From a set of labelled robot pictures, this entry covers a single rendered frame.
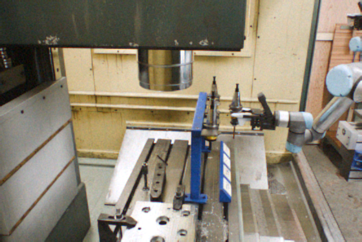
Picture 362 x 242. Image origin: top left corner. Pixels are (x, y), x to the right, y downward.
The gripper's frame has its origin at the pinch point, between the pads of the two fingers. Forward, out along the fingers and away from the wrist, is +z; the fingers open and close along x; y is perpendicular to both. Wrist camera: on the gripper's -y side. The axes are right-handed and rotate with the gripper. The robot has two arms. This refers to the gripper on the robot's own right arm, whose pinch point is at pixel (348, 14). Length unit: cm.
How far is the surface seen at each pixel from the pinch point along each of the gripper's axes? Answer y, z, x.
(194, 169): 37, -63, -115
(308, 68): 24.6, -9.2, -31.6
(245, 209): 71, -56, -92
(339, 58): 67, 115, 85
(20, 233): 31, -83, -176
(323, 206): 71, -67, -59
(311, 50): 14.7, -9.3, -29.9
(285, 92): 38, -5, -44
